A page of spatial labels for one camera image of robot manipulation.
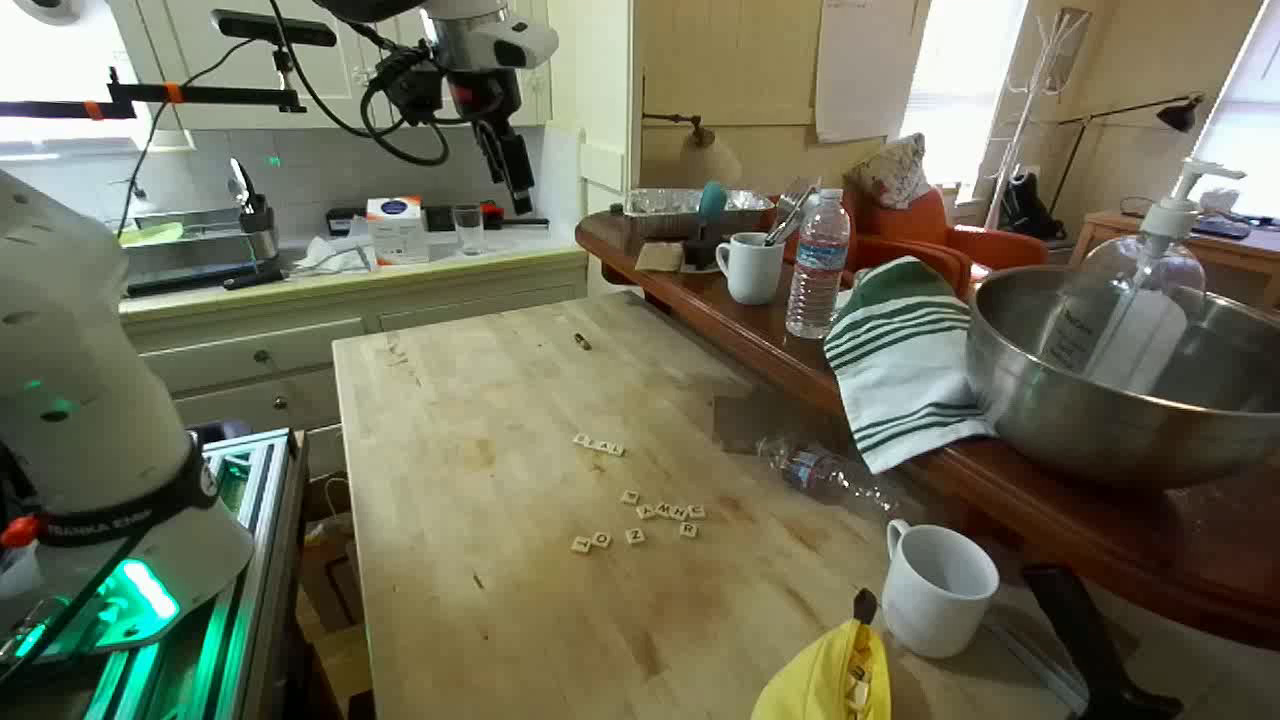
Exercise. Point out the drinking glass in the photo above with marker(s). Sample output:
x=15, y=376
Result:
x=470, y=228

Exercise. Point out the brown paper sheet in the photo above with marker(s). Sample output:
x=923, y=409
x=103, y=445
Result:
x=663, y=256

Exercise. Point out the small black marker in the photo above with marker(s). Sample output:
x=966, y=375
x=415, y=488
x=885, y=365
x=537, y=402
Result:
x=587, y=340

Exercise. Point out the bright window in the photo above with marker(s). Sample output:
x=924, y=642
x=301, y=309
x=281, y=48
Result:
x=963, y=81
x=1245, y=121

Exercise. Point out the stainless steel bowl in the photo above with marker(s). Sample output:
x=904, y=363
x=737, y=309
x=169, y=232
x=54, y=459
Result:
x=1133, y=424

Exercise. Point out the white letter tile P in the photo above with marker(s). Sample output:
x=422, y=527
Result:
x=629, y=499

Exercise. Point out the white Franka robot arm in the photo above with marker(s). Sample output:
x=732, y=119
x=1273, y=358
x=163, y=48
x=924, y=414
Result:
x=81, y=375

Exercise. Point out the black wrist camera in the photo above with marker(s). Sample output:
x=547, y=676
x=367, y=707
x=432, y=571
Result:
x=407, y=86

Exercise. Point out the white counter cabinet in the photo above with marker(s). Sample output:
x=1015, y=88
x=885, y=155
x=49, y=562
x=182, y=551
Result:
x=267, y=345

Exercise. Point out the white letter tile E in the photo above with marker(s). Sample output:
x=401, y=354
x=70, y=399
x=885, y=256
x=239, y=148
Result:
x=592, y=440

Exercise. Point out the white paper sheet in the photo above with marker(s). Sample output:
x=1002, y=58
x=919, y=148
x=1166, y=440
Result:
x=867, y=67

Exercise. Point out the white tissue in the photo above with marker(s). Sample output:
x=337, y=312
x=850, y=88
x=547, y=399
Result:
x=334, y=256

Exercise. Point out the orange chair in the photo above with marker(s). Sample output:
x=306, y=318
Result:
x=987, y=244

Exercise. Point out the white ceramic mug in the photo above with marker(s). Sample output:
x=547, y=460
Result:
x=932, y=594
x=750, y=270

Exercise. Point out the black stand block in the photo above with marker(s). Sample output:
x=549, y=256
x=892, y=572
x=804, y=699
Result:
x=705, y=244

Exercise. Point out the white letter tile H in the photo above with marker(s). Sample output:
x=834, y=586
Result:
x=678, y=508

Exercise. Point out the white letter tile S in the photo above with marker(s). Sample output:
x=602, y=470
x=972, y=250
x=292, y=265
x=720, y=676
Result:
x=578, y=439

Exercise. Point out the white letter tile W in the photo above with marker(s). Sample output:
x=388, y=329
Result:
x=663, y=508

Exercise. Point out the dish rack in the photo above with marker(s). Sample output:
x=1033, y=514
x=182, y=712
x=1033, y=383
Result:
x=182, y=254

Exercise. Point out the short black bar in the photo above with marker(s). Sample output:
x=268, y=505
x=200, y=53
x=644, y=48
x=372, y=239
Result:
x=272, y=27

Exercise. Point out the black boom pole orange clamps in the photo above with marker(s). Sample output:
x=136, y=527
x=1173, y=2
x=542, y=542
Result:
x=225, y=97

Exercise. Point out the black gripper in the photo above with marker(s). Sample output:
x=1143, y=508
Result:
x=486, y=101

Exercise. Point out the white letter tile A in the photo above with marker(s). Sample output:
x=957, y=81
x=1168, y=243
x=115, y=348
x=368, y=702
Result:
x=604, y=445

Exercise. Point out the aluminium foil tray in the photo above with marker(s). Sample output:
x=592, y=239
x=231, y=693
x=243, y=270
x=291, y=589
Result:
x=666, y=202

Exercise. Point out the green striped white towel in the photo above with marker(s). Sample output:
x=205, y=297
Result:
x=904, y=363

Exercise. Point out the dark wooden table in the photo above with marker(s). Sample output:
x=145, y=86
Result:
x=1144, y=544

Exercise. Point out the black floor lamp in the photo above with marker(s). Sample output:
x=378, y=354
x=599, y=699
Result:
x=1176, y=112

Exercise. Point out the white wall cabinets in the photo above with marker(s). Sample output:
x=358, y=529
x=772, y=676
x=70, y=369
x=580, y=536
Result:
x=175, y=40

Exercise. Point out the yellow banana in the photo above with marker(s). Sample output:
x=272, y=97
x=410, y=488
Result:
x=827, y=683

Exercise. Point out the white letter tile Y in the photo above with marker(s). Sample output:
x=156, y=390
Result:
x=644, y=514

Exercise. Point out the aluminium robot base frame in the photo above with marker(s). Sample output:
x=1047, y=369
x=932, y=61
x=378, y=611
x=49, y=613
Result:
x=225, y=601

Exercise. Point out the desk lamp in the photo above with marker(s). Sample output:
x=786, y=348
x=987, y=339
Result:
x=705, y=156

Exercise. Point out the patterned cushion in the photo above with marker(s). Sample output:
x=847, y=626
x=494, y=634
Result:
x=892, y=168

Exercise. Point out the white letter tile T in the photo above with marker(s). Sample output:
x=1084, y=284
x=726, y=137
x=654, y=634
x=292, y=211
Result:
x=580, y=544

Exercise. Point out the clear glass cup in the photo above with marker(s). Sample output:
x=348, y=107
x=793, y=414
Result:
x=804, y=470

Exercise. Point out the clear pump dispenser bottle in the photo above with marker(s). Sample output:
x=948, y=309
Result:
x=1133, y=306

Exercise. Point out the clear water bottle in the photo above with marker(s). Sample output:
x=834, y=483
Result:
x=818, y=265

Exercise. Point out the white letter tile L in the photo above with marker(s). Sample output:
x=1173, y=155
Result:
x=619, y=448

